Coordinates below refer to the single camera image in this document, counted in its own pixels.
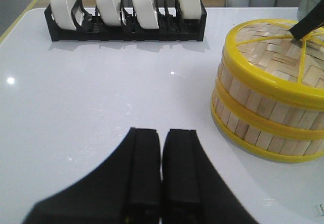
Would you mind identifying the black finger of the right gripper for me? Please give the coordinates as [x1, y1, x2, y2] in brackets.
[289, 1, 323, 40]

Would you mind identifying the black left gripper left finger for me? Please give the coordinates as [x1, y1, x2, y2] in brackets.
[24, 128, 160, 223]

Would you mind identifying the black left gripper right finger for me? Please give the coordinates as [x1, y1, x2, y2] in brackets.
[162, 129, 256, 223]

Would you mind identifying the bamboo steamer lid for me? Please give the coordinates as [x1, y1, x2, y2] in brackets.
[222, 19, 323, 107]

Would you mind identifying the bamboo steamer tier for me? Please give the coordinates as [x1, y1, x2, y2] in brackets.
[212, 60, 323, 140]
[211, 90, 323, 163]

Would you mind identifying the black bowl rack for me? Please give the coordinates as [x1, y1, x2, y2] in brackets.
[44, 0, 207, 42]

